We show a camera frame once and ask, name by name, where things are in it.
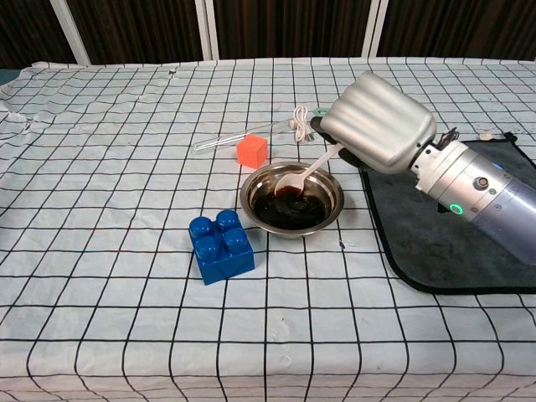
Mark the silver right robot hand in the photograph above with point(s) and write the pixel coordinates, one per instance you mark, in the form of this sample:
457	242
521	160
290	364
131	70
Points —
383	125

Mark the white plastic spoon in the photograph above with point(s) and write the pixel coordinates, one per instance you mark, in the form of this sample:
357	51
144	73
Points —
291	182

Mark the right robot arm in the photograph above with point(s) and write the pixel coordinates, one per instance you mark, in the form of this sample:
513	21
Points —
481	197

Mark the stainless steel bowl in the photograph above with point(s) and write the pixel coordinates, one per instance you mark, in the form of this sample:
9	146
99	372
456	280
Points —
293	213

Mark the black cloth mat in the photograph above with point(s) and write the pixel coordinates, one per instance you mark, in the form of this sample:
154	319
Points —
431	251

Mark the green plastic brush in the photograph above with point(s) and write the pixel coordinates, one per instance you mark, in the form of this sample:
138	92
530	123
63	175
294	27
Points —
321	111

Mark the orange cube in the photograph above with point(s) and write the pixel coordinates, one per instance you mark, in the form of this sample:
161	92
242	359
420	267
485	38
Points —
251	151

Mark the clear glass test tube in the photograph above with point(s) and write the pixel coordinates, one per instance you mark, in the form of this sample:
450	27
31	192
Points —
222	141

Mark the blue toy building brick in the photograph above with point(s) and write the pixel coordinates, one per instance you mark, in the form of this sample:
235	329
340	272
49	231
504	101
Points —
222	251

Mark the white black-checked tablecloth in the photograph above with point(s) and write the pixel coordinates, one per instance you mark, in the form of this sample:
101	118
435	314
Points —
125	209

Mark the white partition post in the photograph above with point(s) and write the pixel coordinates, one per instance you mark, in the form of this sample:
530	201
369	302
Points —
374	29
208	29
71	33

